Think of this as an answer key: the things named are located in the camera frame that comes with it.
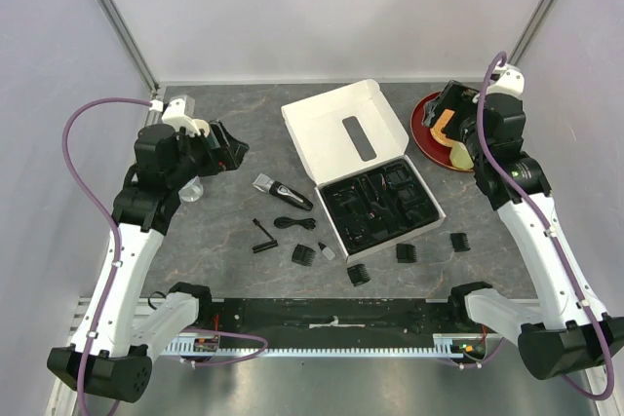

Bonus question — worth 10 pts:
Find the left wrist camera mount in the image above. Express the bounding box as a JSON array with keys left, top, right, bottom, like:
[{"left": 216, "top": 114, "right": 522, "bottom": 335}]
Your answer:
[{"left": 149, "top": 95, "right": 211, "bottom": 137}]

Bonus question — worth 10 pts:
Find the small clear oil bottle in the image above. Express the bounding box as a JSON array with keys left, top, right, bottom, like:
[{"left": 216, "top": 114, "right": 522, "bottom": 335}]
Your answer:
[{"left": 318, "top": 242, "right": 335, "bottom": 260}]

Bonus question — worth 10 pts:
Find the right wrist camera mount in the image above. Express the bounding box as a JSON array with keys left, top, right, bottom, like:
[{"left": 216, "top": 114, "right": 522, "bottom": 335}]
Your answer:
[{"left": 486, "top": 64, "right": 526, "bottom": 98}]

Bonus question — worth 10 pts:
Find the woven bamboo mat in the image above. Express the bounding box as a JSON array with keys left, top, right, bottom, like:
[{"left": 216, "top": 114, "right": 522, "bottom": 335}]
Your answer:
[{"left": 430, "top": 109, "right": 454, "bottom": 148}]

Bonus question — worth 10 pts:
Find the black comb guard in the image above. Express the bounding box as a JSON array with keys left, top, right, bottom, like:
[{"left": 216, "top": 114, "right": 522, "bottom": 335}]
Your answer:
[
  {"left": 292, "top": 244, "right": 316, "bottom": 267},
  {"left": 396, "top": 244, "right": 417, "bottom": 264},
  {"left": 449, "top": 232, "right": 471, "bottom": 252},
  {"left": 347, "top": 264, "right": 371, "bottom": 287}
]

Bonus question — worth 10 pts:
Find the white slotted cable duct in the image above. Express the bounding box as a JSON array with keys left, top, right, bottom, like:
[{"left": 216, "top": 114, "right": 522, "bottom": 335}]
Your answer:
[{"left": 161, "top": 333, "right": 485, "bottom": 359}]

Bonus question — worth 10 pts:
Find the black plastic tray insert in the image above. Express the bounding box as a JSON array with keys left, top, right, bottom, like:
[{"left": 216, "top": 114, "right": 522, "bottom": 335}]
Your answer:
[{"left": 319, "top": 156, "right": 446, "bottom": 260}]

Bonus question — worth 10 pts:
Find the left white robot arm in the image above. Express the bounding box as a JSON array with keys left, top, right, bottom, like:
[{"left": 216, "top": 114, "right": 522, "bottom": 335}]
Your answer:
[{"left": 47, "top": 121, "right": 249, "bottom": 402}]

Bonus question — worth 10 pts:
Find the silver black hair clipper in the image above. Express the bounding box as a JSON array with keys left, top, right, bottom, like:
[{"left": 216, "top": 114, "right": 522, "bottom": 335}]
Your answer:
[{"left": 253, "top": 173, "right": 313, "bottom": 211}]

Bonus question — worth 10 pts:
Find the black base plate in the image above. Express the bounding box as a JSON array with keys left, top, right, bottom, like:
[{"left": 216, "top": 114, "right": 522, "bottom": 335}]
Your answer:
[{"left": 196, "top": 298, "right": 482, "bottom": 351}]

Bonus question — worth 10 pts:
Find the black power cable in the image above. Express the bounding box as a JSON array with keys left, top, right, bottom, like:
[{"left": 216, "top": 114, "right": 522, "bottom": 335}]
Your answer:
[{"left": 273, "top": 216, "right": 317, "bottom": 231}]

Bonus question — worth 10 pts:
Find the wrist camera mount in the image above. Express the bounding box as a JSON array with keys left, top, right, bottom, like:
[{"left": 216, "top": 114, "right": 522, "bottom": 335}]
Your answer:
[
  {"left": 486, "top": 64, "right": 526, "bottom": 98},
  {"left": 149, "top": 95, "right": 211, "bottom": 137}
]

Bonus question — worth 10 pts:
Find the light green cup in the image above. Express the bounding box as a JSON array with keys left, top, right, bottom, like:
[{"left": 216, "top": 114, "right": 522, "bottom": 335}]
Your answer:
[{"left": 448, "top": 142, "right": 474, "bottom": 170}]

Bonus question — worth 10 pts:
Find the red round tray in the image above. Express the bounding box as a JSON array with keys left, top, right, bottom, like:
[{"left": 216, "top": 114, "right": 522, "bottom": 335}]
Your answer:
[{"left": 410, "top": 92, "right": 472, "bottom": 172}]

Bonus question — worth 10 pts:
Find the white cardboard box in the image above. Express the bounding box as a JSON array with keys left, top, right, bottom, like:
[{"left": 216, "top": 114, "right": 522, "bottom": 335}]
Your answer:
[{"left": 282, "top": 79, "right": 445, "bottom": 263}]

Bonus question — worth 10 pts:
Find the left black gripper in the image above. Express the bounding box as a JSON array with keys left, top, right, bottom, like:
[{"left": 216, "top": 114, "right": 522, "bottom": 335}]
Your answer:
[{"left": 167, "top": 119, "right": 249, "bottom": 189}]

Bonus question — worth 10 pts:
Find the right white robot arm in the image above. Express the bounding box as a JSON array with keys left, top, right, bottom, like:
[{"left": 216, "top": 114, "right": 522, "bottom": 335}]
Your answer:
[{"left": 422, "top": 80, "right": 623, "bottom": 380}]

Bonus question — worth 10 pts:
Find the black comb guard front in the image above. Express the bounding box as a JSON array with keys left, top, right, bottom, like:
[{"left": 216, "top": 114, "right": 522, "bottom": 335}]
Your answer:
[{"left": 347, "top": 264, "right": 371, "bottom": 287}]

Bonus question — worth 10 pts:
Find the clear plastic measuring cup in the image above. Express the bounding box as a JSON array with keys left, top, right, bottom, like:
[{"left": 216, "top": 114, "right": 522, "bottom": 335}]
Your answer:
[{"left": 178, "top": 177, "right": 204, "bottom": 203}]

